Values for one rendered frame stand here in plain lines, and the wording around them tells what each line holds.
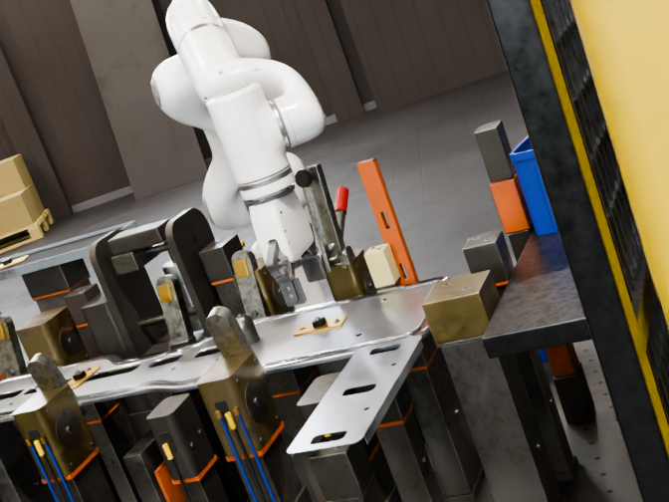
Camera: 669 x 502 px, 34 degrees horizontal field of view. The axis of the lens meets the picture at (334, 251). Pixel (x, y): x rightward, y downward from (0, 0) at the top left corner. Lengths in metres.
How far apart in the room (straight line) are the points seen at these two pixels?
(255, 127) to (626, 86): 0.76
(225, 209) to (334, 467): 1.07
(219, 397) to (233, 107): 0.41
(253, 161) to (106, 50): 9.87
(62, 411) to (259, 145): 0.51
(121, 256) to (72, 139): 10.09
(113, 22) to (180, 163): 1.59
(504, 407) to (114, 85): 10.06
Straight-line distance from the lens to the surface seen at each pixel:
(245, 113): 1.55
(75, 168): 12.09
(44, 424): 1.69
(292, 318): 1.76
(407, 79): 10.84
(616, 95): 0.91
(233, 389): 1.46
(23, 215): 11.32
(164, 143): 11.13
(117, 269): 1.97
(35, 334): 2.08
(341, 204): 1.82
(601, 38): 0.90
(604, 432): 1.74
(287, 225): 1.58
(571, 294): 1.36
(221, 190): 2.23
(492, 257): 1.50
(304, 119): 1.57
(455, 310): 1.40
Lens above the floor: 1.50
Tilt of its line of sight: 14 degrees down
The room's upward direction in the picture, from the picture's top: 20 degrees counter-clockwise
